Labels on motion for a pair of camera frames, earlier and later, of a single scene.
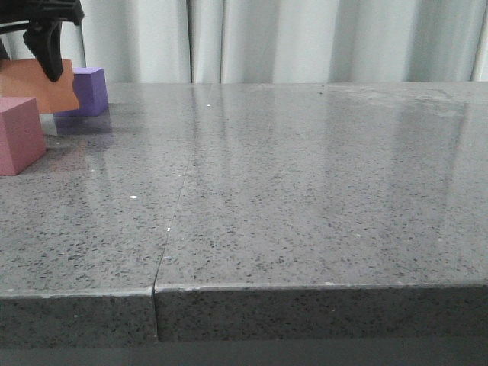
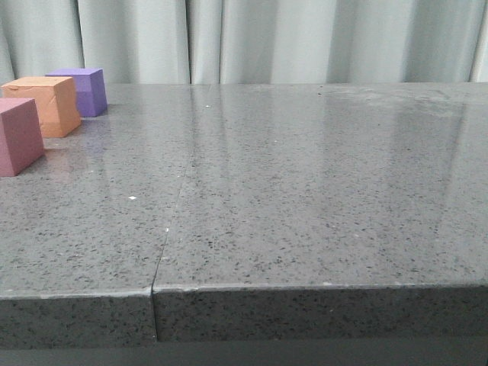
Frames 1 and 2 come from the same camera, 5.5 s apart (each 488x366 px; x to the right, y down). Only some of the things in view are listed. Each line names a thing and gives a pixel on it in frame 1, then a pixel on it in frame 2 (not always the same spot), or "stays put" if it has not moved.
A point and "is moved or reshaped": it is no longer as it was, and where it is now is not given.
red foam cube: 22,136 stays put
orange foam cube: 26,78 is moved or reshaped
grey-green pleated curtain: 277,41 stays put
